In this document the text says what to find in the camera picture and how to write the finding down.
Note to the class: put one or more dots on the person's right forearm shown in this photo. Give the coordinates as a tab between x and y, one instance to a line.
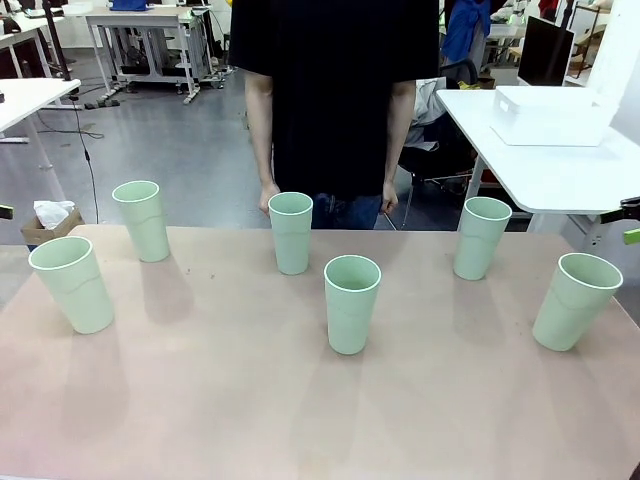
260	130

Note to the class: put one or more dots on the person's right hand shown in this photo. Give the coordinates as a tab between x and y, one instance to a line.
266	197

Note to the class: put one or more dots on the grey-white cloth on chair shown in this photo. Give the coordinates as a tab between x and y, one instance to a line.
425	110

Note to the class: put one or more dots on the person's left hand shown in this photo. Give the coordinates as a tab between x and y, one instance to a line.
389	197

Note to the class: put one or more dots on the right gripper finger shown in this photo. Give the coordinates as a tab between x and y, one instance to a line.
627	215
633	235

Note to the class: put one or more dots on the blue hanging jacket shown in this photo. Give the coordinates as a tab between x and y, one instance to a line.
465	30

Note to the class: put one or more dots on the white plastic storage basket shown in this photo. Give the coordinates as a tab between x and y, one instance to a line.
550	120

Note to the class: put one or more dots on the white table with slim legs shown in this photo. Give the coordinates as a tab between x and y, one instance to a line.
30	97

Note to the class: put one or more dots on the person in black T-shirt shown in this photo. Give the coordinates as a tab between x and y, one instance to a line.
330	100

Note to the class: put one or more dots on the white height-adjustable desk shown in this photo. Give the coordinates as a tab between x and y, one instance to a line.
140	20

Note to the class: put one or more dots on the crumpled white paper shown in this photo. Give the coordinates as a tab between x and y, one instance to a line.
50	212

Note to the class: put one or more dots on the black computer monitor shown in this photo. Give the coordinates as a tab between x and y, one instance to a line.
545	50

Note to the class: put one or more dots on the black tripod pole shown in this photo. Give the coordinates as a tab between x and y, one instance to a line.
55	40

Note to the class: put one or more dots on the person's left forearm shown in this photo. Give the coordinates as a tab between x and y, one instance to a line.
400	130

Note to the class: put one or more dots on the light green plastic cup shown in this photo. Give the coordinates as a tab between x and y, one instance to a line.
570	315
477	250
75	295
145	230
351	320
291	240

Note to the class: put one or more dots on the black office chair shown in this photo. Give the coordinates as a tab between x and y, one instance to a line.
440	160

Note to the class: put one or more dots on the brown cardboard box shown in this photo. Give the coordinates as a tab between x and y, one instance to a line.
35	232

